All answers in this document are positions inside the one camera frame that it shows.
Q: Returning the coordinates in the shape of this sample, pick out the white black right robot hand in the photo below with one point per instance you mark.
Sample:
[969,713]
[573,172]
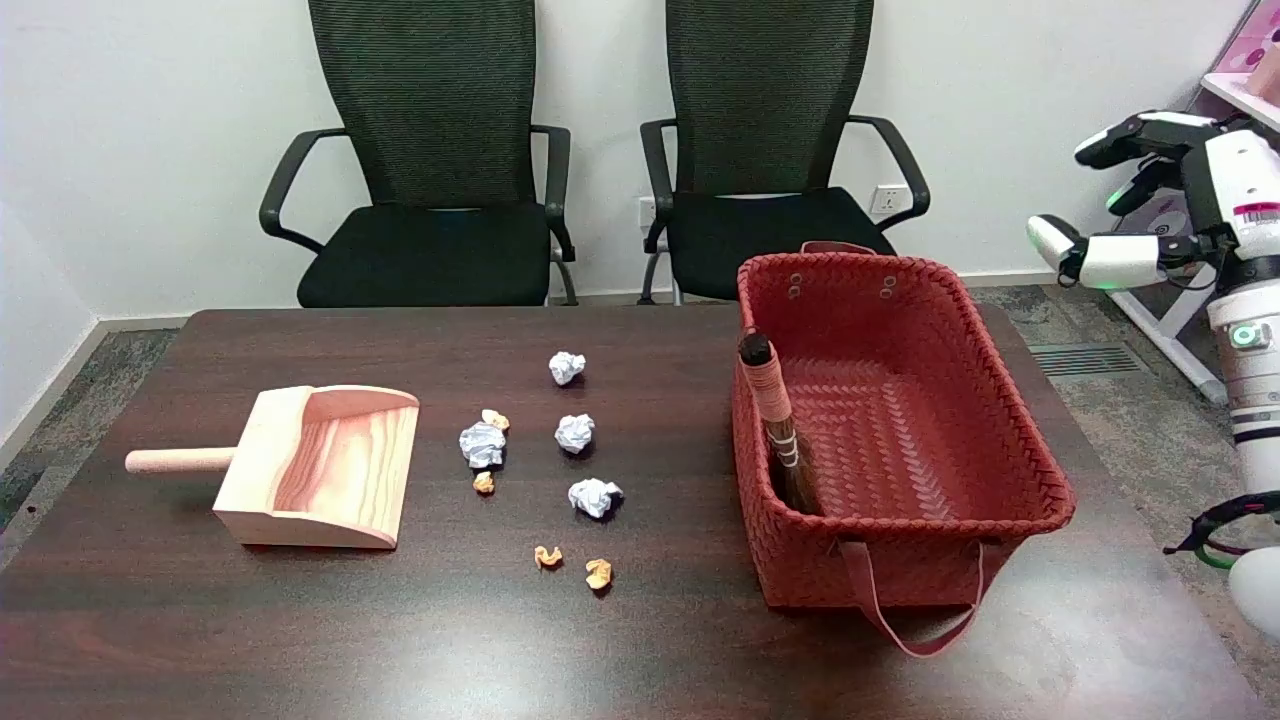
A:
[1240,190]

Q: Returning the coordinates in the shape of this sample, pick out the pink cup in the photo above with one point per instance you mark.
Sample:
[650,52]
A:
[1268,75]

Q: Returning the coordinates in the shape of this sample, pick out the pink white kids desk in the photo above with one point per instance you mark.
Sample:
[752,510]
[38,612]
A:
[1165,320]

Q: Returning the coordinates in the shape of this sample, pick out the red woven basket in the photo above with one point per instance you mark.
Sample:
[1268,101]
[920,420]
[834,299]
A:
[880,440]

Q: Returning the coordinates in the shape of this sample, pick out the black mesh office chair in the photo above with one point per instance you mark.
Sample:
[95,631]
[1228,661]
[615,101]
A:
[770,230]
[430,250]

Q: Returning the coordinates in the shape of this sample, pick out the crumpled white paper ball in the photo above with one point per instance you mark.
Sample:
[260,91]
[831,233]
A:
[482,445]
[566,367]
[575,433]
[594,497]

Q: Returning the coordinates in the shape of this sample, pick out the crumpled orange paper scrap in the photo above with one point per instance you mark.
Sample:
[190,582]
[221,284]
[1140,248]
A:
[547,558]
[598,574]
[495,420]
[484,483]

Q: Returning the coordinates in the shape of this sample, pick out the wooden dustpan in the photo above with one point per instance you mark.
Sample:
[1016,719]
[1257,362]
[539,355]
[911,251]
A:
[330,470]

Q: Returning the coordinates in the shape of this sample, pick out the white wall socket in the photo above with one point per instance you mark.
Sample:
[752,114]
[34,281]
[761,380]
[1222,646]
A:
[646,210]
[887,200]

